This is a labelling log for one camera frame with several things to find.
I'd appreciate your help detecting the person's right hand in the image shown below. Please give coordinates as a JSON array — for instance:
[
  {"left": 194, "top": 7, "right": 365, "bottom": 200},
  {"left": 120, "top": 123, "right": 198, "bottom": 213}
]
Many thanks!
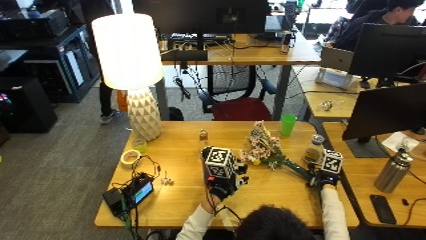
[{"left": 307, "top": 168, "right": 341, "bottom": 190}]

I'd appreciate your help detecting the person's left hand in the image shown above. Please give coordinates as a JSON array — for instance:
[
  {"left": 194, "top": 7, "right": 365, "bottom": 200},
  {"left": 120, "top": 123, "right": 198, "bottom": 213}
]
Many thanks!
[{"left": 202, "top": 162, "right": 250, "bottom": 202}]

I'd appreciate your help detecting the pink white flower bouquet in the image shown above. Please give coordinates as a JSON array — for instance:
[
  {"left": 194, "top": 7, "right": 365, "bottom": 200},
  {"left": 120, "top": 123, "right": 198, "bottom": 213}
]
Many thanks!
[{"left": 238, "top": 120, "right": 317, "bottom": 183}]

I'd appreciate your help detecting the left glove white marker cube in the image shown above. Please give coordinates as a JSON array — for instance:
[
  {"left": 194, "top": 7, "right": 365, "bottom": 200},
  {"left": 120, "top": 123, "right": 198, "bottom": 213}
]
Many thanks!
[{"left": 203, "top": 146, "right": 237, "bottom": 180}]

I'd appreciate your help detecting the glove white marker cube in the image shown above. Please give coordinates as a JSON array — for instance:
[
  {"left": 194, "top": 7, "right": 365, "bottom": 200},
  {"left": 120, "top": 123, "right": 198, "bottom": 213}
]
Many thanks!
[
  {"left": 319, "top": 149, "right": 345, "bottom": 176},
  {"left": 203, "top": 146, "right": 237, "bottom": 180}
]

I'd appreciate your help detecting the right glove white marker cube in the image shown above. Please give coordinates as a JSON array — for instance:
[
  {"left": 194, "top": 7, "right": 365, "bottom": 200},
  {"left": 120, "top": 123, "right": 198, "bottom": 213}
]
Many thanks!
[{"left": 319, "top": 149, "right": 345, "bottom": 176}]

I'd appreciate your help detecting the glass bottle silver cap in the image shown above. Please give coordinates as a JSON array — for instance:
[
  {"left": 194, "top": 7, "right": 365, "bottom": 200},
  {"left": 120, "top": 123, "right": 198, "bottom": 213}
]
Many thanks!
[{"left": 302, "top": 134, "right": 326, "bottom": 166}]

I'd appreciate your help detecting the small clear bottle brown cap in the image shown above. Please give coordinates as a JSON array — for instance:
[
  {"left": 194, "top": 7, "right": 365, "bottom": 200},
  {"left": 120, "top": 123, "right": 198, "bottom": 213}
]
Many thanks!
[{"left": 197, "top": 128, "right": 210, "bottom": 149}]

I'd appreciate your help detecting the small white connector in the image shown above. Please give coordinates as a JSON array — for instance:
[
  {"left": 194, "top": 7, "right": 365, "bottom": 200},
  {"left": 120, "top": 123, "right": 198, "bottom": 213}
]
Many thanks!
[{"left": 160, "top": 170, "right": 176, "bottom": 187}]

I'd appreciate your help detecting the green plastic cup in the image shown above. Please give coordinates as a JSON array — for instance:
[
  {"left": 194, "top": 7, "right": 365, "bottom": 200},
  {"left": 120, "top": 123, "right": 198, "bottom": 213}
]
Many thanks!
[{"left": 279, "top": 113, "right": 298, "bottom": 138}]

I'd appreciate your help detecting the black smartphone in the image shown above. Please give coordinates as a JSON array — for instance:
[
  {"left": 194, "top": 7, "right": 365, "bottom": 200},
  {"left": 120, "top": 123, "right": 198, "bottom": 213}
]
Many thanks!
[{"left": 369, "top": 194, "right": 398, "bottom": 225}]

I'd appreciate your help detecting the stainless steel water bottle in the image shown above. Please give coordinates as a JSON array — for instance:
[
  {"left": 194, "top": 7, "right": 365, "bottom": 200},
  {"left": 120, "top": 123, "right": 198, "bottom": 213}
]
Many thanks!
[{"left": 373, "top": 148, "right": 415, "bottom": 195}]

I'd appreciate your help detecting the red office chair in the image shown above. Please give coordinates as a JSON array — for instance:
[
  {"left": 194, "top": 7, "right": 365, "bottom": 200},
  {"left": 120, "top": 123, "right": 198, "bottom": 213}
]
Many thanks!
[{"left": 197, "top": 64, "right": 278, "bottom": 122}]

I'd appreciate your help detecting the white paper sheet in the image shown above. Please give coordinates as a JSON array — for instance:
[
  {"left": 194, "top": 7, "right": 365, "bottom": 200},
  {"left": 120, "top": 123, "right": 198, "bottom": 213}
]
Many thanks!
[{"left": 381, "top": 131, "right": 420, "bottom": 154}]

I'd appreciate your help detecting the clear plastic wrapper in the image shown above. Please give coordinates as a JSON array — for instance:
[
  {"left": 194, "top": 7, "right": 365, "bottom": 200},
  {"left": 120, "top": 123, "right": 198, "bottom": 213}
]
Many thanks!
[{"left": 317, "top": 99, "right": 345, "bottom": 113}]

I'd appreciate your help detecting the black device with screen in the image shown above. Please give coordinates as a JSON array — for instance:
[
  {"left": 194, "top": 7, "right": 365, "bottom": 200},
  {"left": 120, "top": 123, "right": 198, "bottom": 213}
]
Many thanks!
[{"left": 121, "top": 173, "right": 156, "bottom": 207}]

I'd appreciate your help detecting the beige tape roll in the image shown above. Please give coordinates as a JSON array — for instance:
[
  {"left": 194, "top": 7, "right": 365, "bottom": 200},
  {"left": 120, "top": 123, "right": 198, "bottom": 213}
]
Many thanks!
[{"left": 120, "top": 149, "right": 142, "bottom": 169}]

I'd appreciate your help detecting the large black monitor with stand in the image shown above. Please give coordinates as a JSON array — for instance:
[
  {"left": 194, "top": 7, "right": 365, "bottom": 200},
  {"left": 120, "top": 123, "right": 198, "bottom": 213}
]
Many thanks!
[{"left": 341, "top": 82, "right": 426, "bottom": 159}]

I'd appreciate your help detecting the black box device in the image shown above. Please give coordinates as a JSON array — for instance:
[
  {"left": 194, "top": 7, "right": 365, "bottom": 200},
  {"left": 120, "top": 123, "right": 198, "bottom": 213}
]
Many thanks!
[{"left": 101, "top": 187, "right": 130, "bottom": 218}]

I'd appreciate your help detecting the silver laptop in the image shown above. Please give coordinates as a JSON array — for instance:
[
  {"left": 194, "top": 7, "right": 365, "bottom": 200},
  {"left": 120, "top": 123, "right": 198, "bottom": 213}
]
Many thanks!
[{"left": 319, "top": 45, "right": 355, "bottom": 73}]

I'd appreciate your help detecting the wooden desk with grey legs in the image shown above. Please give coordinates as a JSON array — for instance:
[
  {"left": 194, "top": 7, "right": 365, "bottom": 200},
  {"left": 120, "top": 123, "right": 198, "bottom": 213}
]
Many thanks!
[{"left": 152, "top": 31, "right": 322, "bottom": 122}]

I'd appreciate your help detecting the black monitor beside laptop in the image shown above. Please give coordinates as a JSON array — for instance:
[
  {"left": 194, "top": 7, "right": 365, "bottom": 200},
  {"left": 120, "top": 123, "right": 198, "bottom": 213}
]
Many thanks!
[{"left": 347, "top": 22, "right": 426, "bottom": 90}]

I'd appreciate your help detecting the white table lamp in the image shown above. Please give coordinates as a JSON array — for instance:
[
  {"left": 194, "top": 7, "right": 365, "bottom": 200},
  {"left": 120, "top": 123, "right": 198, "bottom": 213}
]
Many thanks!
[{"left": 90, "top": 12, "right": 165, "bottom": 142}]

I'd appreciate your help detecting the black monitor on wooden desk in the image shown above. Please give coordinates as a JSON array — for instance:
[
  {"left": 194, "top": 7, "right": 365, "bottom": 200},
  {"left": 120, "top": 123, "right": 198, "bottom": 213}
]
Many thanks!
[{"left": 132, "top": 0, "right": 271, "bottom": 62}]

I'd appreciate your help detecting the black computer tower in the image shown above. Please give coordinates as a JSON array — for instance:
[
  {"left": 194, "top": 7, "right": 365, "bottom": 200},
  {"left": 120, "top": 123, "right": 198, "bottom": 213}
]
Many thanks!
[{"left": 0, "top": 76, "right": 58, "bottom": 134}]

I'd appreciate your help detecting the black shelf cabinet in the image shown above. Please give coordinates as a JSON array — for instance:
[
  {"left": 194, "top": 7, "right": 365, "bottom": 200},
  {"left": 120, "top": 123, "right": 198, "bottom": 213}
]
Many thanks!
[{"left": 0, "top": 8, "right": 102, "bottom": 104}]

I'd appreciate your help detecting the black cable on table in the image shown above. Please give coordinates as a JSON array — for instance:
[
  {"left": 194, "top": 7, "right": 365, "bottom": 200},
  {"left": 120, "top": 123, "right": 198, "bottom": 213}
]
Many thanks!
[{"left": 110, "top": 153, "right": 162, "bottom": 240}]

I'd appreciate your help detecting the black cable near phone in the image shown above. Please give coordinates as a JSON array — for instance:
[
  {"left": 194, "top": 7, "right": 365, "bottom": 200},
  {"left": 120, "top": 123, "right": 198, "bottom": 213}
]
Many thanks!
[{"left": 402, "top": 197, "right": 426, "bottom": 227}]

